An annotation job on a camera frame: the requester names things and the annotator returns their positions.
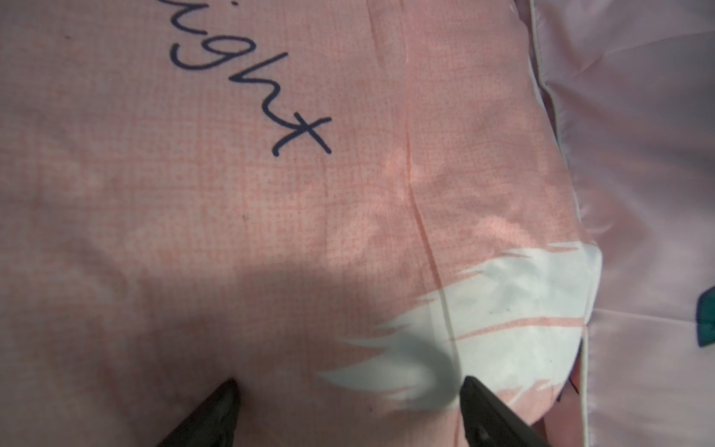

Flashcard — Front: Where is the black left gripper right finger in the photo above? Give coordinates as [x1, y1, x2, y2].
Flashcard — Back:
[459, 376, 550, 447]

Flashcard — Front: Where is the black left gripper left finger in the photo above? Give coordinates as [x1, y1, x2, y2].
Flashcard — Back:
[158, 378, 241, 447]

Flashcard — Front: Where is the salmon pink feather pillow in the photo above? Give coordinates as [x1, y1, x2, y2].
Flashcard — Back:
[1, 1, 601, 446]

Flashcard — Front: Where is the light pink cartoon pillow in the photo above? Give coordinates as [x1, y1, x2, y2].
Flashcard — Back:
[517, 1, 714, 446]

